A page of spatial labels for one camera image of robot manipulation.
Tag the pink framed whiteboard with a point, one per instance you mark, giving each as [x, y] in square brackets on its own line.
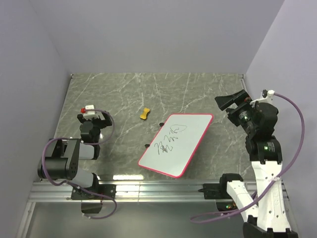
[175, 144]

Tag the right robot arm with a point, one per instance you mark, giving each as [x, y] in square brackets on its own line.
[264, 214]

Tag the aluminium mounting rail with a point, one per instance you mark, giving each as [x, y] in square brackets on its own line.
[127, 191]

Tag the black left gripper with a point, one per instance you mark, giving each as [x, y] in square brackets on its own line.
[104, 123]

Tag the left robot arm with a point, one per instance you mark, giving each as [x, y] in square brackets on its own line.
[60, 158]

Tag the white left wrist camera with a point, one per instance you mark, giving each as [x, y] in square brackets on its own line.
[88, 112]

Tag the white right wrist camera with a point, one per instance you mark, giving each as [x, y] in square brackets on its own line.
[266, 97]

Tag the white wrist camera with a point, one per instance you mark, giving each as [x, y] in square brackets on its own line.
[88, 112]
[266, 97]

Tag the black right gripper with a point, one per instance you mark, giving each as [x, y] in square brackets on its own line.
[225, 100]

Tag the yellow bone-shaped eraser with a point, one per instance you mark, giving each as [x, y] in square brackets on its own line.
[145, 113]

